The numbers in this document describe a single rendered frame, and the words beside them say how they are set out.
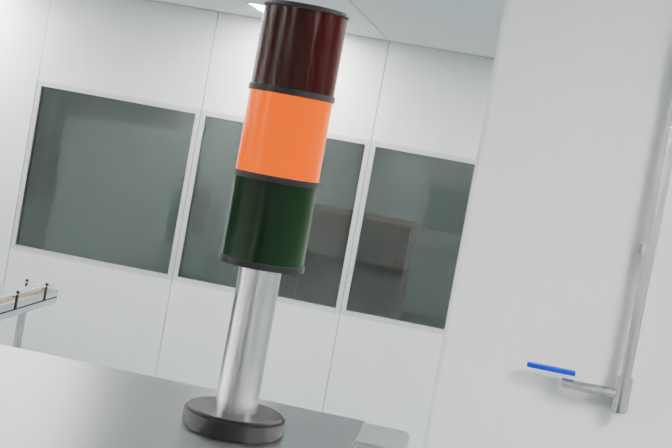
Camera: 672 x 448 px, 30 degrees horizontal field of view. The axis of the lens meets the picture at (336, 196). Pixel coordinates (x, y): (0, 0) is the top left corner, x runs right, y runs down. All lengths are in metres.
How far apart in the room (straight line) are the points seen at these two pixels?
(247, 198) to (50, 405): 0.16
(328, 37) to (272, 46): 0.03
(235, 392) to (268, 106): 0.17
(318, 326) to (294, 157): 8.12
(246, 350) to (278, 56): 0.17
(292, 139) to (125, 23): 8.42
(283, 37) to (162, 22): 8.33
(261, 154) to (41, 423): 0.19
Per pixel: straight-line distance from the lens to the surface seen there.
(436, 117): 8.67
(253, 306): 0.72
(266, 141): 0.71
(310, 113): 0.71
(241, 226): 0.71
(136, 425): 0.73
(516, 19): 2.13
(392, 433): 0.82
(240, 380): 0.73
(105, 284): 9.15
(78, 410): 0.74
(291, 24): 0.71
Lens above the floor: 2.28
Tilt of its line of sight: 3 degrees down
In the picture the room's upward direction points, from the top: 10 degrees clockwise
